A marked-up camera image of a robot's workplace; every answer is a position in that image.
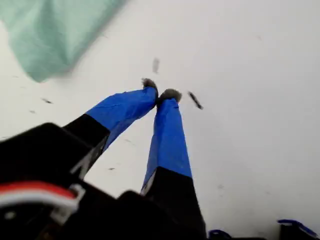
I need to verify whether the green t-shirt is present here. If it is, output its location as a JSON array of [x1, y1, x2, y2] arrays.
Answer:
[[0, 0, 128, 83]]

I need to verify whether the red white servo wire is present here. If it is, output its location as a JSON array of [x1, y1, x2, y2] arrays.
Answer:
[[0, 181, 86, 227]]

